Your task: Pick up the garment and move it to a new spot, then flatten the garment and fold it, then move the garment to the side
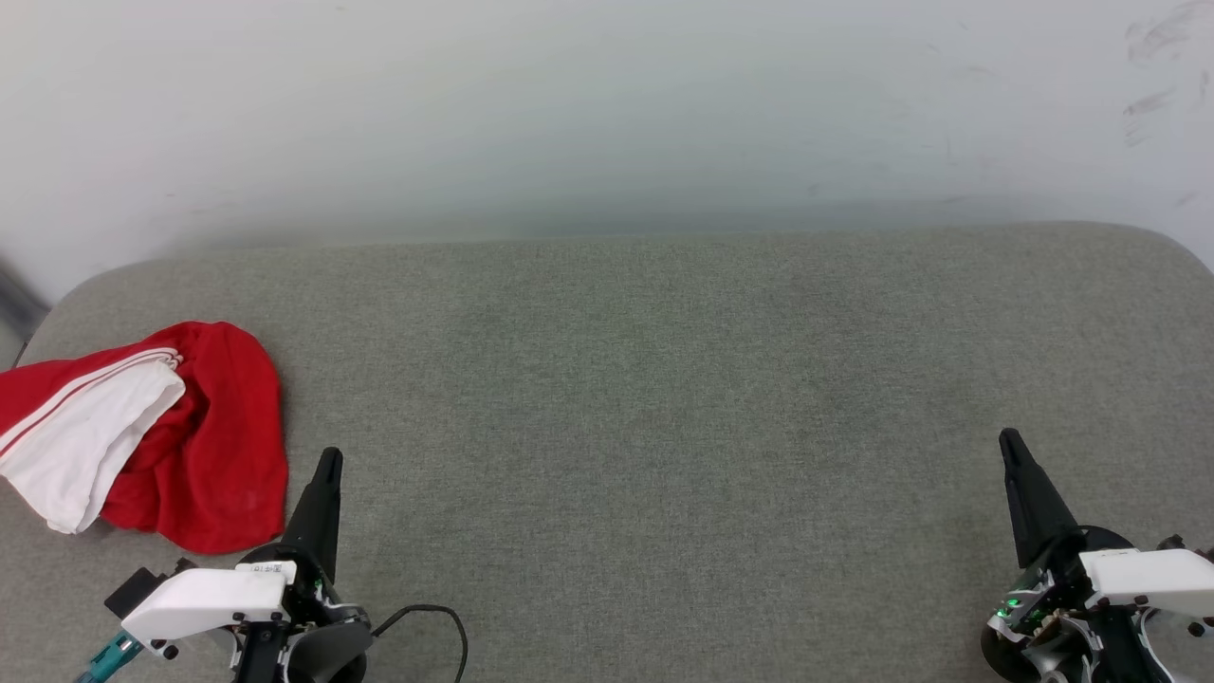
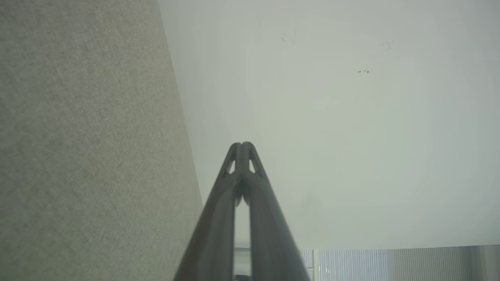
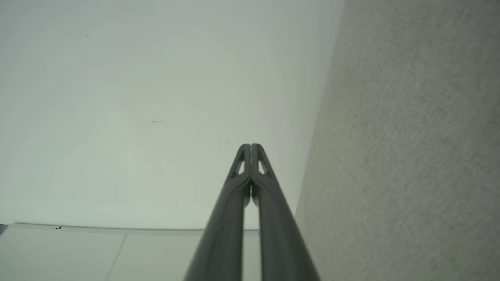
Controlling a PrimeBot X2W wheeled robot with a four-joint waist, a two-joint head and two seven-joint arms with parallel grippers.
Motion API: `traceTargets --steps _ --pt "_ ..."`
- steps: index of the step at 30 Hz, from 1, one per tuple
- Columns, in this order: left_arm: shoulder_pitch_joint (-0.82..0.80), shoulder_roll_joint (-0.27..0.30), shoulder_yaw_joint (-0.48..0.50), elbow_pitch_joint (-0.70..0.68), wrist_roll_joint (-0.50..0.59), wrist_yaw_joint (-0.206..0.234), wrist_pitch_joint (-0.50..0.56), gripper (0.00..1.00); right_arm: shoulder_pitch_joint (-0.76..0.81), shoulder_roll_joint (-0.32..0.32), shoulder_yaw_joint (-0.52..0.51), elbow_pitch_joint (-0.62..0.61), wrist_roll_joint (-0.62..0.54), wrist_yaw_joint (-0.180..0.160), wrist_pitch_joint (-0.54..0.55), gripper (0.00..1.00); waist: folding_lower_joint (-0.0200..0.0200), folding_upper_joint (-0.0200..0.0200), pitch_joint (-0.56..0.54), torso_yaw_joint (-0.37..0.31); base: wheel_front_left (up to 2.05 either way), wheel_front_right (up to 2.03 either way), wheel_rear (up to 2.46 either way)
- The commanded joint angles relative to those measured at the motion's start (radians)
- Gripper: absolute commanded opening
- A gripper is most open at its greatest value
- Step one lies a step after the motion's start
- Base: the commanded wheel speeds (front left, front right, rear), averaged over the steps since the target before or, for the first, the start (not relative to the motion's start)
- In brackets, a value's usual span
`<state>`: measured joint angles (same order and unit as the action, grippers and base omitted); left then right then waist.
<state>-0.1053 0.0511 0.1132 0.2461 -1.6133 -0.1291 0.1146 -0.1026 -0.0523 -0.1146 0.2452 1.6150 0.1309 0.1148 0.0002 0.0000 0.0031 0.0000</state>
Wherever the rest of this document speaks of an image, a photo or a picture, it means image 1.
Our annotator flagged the red and white shirt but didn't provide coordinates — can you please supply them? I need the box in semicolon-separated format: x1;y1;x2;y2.
0;321;290;556

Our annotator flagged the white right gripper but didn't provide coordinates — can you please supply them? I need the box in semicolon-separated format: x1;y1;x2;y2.
988;430;1214;683

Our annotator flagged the grey fabric sofa cushion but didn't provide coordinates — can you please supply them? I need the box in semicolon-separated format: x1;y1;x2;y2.
0;221;1214;683

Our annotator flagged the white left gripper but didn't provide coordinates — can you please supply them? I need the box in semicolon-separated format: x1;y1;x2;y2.
120;448;366;683

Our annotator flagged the teal cable connector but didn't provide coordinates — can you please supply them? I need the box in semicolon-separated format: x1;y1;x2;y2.
76;631;145;683

